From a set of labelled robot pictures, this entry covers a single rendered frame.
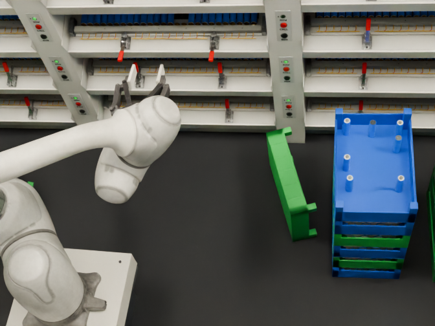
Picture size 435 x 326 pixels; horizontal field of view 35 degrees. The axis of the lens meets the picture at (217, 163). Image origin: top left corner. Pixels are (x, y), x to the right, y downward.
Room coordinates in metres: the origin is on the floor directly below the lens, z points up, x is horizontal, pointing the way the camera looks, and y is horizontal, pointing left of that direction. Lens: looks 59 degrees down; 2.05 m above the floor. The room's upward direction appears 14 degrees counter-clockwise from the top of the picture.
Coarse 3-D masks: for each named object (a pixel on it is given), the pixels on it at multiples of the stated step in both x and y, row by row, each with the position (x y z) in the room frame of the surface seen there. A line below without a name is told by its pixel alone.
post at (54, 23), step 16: (16, 0) 1.47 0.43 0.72; (32, 0) 1.45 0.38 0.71; (48, 16) 1.45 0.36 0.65; (64, 16) 1.52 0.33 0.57; (32, 32) 1.47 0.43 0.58; (48, 48) 1.46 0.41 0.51; (48, 64) 1.47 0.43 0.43; (80, 64) 1.48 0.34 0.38; (80, 80) 1.45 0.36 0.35; (64, 96) 1.47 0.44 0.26; (96, 96) 1.49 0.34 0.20; (96, 112) 1.45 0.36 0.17
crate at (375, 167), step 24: (336, 120) 1.00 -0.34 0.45; (360, 120) 1.00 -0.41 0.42; (384, 120) 0.98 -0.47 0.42; (408, 120) 0.95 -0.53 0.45; (336, 144) 0.93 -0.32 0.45; (360, 144) 0.94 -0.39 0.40; (384, 144) 0.92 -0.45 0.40; (408, 144) 0.90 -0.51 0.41; (336, 168) 0.86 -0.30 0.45; (360, 168) 0.87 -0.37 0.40; (384, 168) 0.85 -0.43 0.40; (408, 168) 0.83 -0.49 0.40; (336, 192) 0.79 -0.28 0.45; (360, 192) 0.80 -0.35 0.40; (384, 192) 0.78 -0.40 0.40; (408, 192) 0.77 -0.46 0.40; (336, 216) 0.74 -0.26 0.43; (360, 216) 0.72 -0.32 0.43; (384, 216) 0.70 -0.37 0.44; (408, 216) 0.69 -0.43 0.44
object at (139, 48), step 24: (72, 24) 1.50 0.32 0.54; (264, 24) 1.32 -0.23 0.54; (72, 48) 1.45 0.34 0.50; (96, 48) 1.43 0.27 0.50; (120, 48) 1.41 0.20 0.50; (144, 48) 1.38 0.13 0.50; (168, 48) 1.36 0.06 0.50; (192, 48) 1.34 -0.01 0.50; (240, 48) 1.30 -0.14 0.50; (264, 48) 1.27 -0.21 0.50
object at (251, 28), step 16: (80, 32) 1.48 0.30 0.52; (96, 32) 1.46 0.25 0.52; (112, 32) 1.45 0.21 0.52; (128, 32) 1.43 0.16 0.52; (144, 32) 1.42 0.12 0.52; (160, 32) 1.41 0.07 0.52; (176, 32) 1.39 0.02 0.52; (192, 32) 1.38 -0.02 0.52; (208, 32) 1.36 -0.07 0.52; (224, 32) 1.35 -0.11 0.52; (240, 32) 1.33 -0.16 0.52; (256, 32) 1.32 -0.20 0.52
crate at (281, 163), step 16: (288, 128) 1.18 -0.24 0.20; (272, 144) 1.13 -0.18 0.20; (272, 160) 1.12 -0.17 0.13; (288, 160) 1.06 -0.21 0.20; (288, 176) 1.01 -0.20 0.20; (288, 192) 0.96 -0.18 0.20; (288, 208) 0.91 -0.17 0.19; (304, 208) 0.89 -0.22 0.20; (288, 224) 0.93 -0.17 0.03; (304, 224) 0.88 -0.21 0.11
